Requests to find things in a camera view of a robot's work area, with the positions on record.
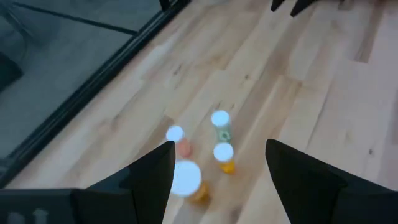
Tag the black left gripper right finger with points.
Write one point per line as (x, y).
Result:
(311, 193)

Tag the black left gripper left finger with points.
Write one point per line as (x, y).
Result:
(140, 193)

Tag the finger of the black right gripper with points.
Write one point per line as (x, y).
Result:
(300, 6)
(276, 3)

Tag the large amber pill bottle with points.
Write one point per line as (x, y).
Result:
(186, 180)

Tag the small amber pill bottle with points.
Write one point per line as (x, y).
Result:
(224, 157)

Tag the teal pill bottle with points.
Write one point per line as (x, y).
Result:
(222, 129)

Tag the black aluminium table frame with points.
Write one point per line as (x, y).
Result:
(87, 90)

